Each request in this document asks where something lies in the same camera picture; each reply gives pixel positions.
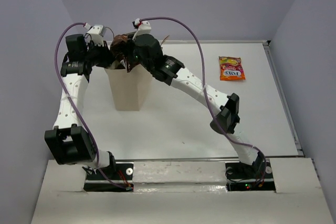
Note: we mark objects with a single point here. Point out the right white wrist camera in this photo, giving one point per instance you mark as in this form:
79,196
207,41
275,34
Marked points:
142,27

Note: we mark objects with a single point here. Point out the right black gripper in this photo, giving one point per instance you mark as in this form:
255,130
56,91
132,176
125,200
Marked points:
130,45

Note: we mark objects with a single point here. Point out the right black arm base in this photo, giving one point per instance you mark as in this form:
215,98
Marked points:
239,178

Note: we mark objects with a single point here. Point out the aluminium table frame rail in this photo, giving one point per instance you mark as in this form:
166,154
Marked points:
266,46

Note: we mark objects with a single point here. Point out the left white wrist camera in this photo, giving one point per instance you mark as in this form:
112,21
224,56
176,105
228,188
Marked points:
96,34

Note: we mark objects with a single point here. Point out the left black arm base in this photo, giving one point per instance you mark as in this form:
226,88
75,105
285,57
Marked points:
121,181

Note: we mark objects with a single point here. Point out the brown Kettle chips bag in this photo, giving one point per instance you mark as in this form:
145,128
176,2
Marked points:
122,48

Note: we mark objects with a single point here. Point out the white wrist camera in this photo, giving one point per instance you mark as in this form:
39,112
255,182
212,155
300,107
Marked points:
142,27
96,34

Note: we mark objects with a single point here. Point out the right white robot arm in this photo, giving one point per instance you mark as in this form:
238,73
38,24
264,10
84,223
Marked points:
223,108

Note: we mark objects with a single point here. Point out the beige paper bag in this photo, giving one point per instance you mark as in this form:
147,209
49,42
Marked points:
129,89

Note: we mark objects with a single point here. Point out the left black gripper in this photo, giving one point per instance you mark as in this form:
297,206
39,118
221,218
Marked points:
107,61

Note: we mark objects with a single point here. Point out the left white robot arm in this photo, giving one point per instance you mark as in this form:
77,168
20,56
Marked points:
70,141

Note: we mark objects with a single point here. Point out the orange Fox's candy bag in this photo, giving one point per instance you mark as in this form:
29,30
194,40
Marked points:
231,69

